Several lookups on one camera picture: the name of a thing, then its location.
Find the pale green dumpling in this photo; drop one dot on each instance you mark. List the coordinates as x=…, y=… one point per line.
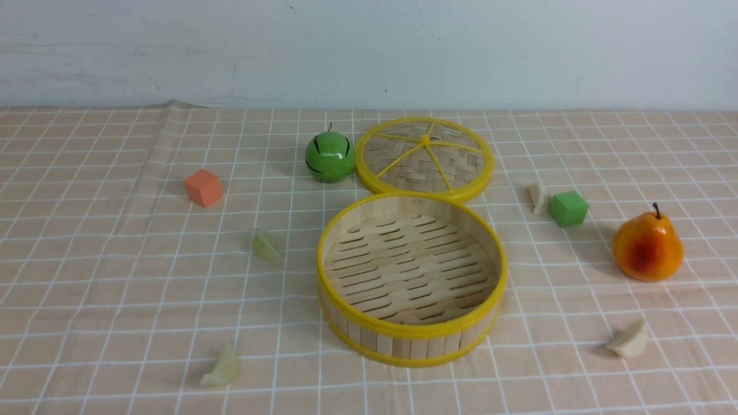
x=225, y=370
x=262, y=246

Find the white dumpling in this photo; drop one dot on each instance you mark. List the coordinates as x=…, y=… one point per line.
x=631, y=342
x=540, y=197

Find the yellow bamboo steamer tray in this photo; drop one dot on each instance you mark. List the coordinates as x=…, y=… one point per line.
x=410, y=279

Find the yellow bamboo steamer lid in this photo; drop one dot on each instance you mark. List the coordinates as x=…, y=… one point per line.
x=424, y=155

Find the green toy apple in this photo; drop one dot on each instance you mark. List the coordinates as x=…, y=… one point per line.
x=330, y=156

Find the orange foam cube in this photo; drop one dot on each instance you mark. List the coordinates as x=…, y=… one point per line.
x=203, y=188

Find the green foam cube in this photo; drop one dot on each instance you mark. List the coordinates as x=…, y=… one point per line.
x=568, y=209

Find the checkered peach tablecloth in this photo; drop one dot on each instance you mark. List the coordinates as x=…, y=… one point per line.
x=118, y=293

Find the orange yellow toy pear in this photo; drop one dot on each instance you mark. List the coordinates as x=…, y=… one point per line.
x=648, y=248

